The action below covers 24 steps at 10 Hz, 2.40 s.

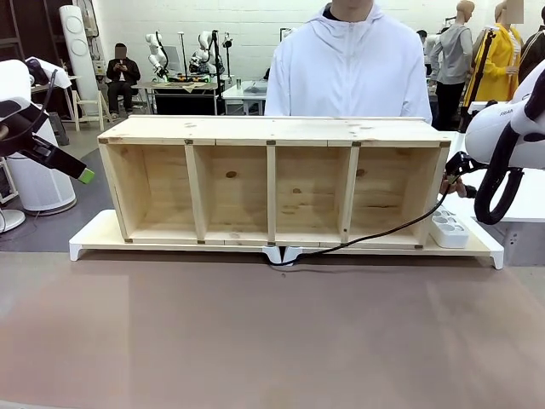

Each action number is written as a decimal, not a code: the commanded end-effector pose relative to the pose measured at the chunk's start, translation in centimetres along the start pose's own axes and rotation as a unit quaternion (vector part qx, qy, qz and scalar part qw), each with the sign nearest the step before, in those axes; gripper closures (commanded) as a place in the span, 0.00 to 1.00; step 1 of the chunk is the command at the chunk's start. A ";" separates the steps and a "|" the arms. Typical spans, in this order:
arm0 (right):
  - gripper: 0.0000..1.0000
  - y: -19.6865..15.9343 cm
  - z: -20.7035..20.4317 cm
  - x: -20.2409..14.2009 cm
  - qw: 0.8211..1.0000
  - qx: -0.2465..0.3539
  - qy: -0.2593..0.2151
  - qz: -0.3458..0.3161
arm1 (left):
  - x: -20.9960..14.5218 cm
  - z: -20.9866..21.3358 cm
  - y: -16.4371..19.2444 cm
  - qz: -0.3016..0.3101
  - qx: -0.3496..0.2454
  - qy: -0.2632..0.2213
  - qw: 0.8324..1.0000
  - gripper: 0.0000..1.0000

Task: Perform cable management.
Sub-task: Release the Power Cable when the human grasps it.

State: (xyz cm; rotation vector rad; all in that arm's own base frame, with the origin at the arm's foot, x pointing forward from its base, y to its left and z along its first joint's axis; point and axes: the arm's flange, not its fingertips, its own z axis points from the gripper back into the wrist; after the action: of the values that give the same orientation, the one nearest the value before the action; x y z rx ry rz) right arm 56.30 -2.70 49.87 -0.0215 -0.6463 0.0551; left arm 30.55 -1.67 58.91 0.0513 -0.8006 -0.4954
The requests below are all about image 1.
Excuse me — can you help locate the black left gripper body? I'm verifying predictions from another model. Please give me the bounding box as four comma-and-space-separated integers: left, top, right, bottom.
0, 112, 66, 171

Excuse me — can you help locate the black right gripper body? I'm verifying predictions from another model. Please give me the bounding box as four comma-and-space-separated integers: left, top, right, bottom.
445, 151, 475, 177

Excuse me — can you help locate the black power cable with plug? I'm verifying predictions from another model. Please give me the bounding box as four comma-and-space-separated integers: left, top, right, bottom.
266, 164, 463, 268

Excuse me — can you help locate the person's left hand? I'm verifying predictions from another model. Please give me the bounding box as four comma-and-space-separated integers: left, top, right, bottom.
439, 176, 466, 197

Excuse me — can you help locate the white cylindrical air purifier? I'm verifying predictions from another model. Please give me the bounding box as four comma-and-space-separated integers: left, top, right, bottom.
3, 111, 77, 216

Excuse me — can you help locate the white power strip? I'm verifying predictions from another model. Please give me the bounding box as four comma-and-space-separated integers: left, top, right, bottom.
428, 204, 471, 249

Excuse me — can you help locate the wooden riser with white legs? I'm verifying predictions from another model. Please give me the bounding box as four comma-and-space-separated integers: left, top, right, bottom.
283, 204, 506, 270
68, 209, 283, 266

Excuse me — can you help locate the white fan base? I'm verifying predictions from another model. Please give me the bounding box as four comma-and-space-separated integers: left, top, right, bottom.
0, 207, 26, 233

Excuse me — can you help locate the black tripod stand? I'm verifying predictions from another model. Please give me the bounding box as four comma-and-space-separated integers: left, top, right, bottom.
457, 26, 497, 133

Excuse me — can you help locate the mannequin in yellow coat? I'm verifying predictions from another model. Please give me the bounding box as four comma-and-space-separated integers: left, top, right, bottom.
462, 0, 525, 112

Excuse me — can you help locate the seated person in black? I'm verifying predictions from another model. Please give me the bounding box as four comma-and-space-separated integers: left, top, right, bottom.
105, 42, 141, 115

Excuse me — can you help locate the mannequin in grey hoodie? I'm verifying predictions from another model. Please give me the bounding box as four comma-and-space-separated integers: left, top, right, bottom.
428, 0, 476, 131

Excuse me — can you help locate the white tower air conditioner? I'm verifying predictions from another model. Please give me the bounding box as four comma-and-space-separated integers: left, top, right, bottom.
58, 4, 100, 117

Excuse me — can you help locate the grey background work table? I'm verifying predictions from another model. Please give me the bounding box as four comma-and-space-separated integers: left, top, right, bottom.
135, 78, 218, 115

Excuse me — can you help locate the mannequin in dark jacket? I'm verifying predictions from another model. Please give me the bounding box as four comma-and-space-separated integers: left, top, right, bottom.
517, 24, 545, 86

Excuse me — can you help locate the person in white hoodie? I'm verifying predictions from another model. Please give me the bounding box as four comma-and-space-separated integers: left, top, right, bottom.
263, 0, 433, 125

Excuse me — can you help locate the thin floor lamp pole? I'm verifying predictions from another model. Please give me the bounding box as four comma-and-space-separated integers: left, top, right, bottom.
177, 30, 188, 80

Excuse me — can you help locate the white background table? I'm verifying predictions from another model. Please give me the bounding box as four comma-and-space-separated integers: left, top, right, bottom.
221, 78, 270, 116

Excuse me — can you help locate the wooden four-compartment shelf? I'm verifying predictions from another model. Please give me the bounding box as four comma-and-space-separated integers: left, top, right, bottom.
96, 113, 452, 251

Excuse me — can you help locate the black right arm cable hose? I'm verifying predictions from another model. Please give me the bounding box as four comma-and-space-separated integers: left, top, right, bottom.
473, 95, 545, 225

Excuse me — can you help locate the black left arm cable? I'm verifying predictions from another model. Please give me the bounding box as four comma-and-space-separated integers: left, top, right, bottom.
40, 67, 59, 114

